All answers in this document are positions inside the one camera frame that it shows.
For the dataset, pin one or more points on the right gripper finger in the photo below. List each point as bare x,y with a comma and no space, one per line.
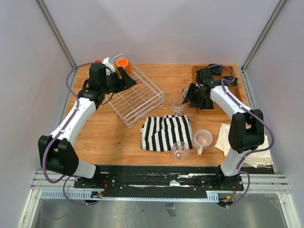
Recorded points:
190,94
200,103

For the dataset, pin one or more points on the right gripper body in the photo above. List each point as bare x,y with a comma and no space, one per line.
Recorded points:
198,94

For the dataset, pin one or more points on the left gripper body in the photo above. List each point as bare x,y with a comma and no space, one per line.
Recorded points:
113,83

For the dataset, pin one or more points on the small pink mug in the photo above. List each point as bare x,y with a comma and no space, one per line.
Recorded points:
184,92

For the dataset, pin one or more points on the orange mug black handle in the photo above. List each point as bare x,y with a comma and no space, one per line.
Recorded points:
125,64

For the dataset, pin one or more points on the clear glass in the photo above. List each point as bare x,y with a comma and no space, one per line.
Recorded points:
177,105
180,151

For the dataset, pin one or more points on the light green mug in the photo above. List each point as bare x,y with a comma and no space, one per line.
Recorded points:
113,67

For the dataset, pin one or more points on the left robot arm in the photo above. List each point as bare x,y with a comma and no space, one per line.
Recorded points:
56,151

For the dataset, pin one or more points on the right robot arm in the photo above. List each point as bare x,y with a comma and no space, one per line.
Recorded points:
246,131

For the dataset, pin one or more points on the dark green rolled sock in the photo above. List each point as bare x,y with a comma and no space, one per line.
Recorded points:
207,103

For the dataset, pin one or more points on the black rolled sock top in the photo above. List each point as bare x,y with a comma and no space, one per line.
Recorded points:
215,70

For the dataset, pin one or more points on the green patterned rolled sock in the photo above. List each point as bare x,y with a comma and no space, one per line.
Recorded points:
230,81

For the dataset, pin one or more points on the wooden compartment tray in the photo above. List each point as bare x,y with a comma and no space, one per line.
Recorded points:
238,91

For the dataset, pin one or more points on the large pink mug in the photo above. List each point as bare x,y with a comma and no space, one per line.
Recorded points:
202,139

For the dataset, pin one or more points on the clear glass front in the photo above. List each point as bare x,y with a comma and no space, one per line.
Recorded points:
180,151

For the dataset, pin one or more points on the black white striped cloth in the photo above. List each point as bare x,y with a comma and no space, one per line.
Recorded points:
159,134

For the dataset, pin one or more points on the cream folded cloth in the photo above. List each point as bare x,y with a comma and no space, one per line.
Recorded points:
255,160

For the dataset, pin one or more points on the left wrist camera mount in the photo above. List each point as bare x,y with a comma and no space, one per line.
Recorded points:
106,61

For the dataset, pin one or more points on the white wire dish rack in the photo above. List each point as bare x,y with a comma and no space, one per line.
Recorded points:
132,104

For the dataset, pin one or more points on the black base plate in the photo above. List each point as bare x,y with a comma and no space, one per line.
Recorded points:
155,182

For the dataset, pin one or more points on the aluminium frame rail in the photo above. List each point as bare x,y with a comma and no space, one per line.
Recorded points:
264,202

